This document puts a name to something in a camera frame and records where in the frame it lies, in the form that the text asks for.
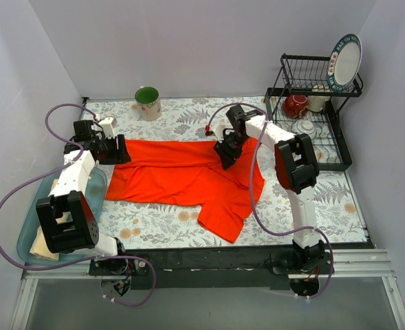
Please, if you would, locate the orange t shirt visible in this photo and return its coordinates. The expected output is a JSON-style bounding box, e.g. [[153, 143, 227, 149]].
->
[[106, 138, 265, 243]]

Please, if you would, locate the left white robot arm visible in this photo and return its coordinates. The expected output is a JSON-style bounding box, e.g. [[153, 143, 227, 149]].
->
[[36, 117, 131, 275]]

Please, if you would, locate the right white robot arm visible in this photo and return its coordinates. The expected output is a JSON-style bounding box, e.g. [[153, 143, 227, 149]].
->
[[205, 102, 331, 274]]

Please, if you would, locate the blue plastic tray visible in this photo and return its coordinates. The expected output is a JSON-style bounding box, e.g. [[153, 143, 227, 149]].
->
[[17, 168, 107, 266]]

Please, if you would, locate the floral green-inside mug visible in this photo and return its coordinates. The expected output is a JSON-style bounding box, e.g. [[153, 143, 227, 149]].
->
[[135, 87, 162, 121]]

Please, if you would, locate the floral tablecloth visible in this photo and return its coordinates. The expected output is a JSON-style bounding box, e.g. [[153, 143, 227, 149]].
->
[[82, 98, 368, 249]]

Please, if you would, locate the red bowl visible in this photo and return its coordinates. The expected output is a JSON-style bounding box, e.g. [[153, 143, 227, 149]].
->
[[282, 94, 309, 119]]

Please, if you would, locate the blue white porcelain bowl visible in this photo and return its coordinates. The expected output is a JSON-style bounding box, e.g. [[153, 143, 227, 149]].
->
[[291, 120, 317, 140]]

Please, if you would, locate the cream cup in rack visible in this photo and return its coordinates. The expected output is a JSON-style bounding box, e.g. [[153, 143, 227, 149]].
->
[[307, 85, 331, 113]]

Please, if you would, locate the beige rolled cloth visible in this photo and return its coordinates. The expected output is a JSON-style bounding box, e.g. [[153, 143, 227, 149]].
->
[[30, 179, 68, 261]]

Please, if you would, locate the white green-rimmed plate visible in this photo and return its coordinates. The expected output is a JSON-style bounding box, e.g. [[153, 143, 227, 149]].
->
[[326, 34, 362, 92]]

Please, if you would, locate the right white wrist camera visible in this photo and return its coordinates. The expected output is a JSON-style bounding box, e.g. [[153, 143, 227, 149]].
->
[[205, 122, 228, 141]]

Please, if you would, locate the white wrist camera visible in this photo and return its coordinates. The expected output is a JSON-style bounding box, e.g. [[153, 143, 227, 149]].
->
[[205, 122, 228, 141], [97, 117, 118, 139]]

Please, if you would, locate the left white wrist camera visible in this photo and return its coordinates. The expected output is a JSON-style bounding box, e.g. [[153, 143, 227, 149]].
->
[[97, 117, 118, 139]]

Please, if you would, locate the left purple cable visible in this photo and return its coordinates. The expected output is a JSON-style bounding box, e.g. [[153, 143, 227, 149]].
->
[[0, 102, 157, 307]]

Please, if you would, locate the purple cable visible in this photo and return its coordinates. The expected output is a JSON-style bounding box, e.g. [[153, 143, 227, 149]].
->
[[0, 102, 157, 307], [205, 102, 336, 300]]

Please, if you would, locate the black wire dish rack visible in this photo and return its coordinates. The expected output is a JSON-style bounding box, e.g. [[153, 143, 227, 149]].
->
[[264, 54, 364, 171]]

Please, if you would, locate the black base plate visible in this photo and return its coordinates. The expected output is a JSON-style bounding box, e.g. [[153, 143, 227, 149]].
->
[[89, 245, 333, 290]]

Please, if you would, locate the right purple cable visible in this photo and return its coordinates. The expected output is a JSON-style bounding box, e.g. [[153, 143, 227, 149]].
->
[[205, 102, 336, 300]]

